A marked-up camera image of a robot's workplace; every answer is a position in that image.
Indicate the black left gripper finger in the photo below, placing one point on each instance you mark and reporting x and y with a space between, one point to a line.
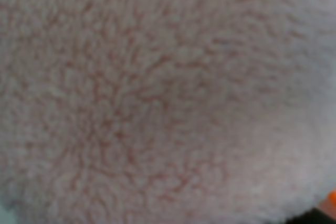
314 216

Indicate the pink towel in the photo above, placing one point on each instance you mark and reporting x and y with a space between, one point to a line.
166 111

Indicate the orange handled slotted spatula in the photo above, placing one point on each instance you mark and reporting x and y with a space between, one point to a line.
332 198

